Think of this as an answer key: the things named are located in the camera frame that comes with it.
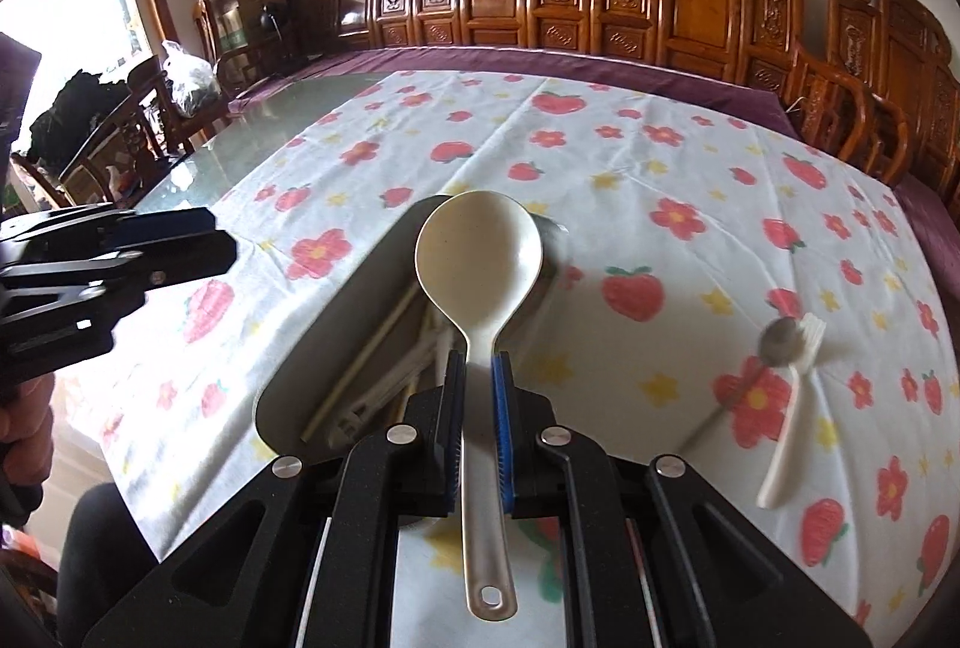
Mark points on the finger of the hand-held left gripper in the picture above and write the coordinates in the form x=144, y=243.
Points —
x=165, y=224
x=187, y=262

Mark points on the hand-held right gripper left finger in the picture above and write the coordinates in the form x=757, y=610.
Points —
x=453, y=438

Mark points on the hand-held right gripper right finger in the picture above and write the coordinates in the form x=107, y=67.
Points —
x=504, y=438

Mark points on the rectangular metal tray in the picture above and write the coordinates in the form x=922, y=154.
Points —
x=360, y=318

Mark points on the large white serving spoon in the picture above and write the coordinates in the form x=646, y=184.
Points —
x=476, y=258

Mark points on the person's left hand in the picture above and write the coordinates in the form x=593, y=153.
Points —
x=30, y=430

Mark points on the dark clothes pile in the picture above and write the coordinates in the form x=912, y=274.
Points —
x=82, y=108

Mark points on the wooden dining chair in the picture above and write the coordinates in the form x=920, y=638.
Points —
x=829, y=108
x=892, y=145
x=225, y=59
x=161, y=127

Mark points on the clear plastic bag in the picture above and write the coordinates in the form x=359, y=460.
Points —
x=191, y=78

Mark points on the white plastic fork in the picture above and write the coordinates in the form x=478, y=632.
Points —
x=784, y=445

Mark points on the metal spoon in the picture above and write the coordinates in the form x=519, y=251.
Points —
x=778, y=342

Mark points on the strawberry flower print tablecloth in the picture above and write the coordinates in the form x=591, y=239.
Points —
x=637, y=168

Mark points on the person's dark clothing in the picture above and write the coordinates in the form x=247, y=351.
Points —
x=112, y=565

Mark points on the carved wooden armchair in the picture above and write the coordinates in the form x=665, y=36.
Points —
x=900, y=55

